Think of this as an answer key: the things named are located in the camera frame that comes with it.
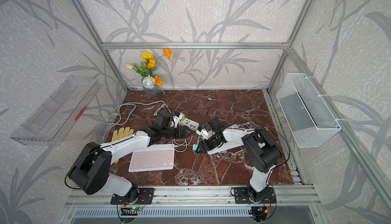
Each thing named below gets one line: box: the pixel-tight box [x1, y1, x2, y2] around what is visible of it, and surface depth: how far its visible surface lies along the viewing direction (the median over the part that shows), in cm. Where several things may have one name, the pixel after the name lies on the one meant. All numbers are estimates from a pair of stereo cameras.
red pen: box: [73, 106, 88, 122], surface depth 69 cm
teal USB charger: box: [192, 144, 199, 156], surface depth 88 cm
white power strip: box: [178, 118, 200, 131], surface depth 100 cm
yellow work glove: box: [111, 126, 135, 143], surface depth 98 cm
